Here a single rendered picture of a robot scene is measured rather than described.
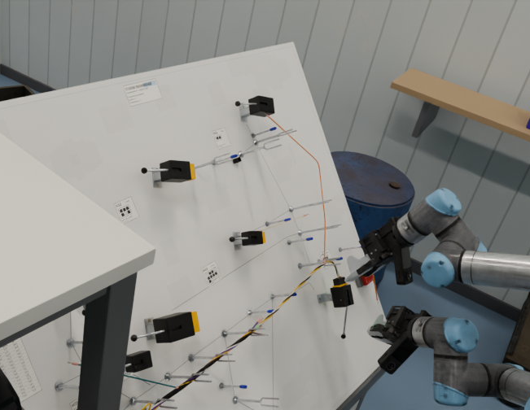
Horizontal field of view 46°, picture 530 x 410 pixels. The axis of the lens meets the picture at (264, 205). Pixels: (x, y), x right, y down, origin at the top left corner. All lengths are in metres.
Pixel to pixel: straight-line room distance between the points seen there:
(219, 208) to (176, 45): 2.83
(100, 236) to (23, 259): 0.08
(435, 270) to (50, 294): 1.02
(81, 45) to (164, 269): 3.55
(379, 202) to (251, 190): 1.41
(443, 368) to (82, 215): 1.03
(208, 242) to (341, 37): 2.38
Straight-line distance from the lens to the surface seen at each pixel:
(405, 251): 1.66
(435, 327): 1.52
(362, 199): 2.98
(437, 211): 1.55
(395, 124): 3.75
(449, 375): 1.51
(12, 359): 1.26
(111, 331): 0.68
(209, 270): 1.53
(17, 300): 0.56
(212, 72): 1.68
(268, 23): 3.93
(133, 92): 1.49
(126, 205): 1.41
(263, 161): 1.72
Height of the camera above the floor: 2.23
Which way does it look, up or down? 32 degrees down
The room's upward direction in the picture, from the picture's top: 14 degrees clockwise
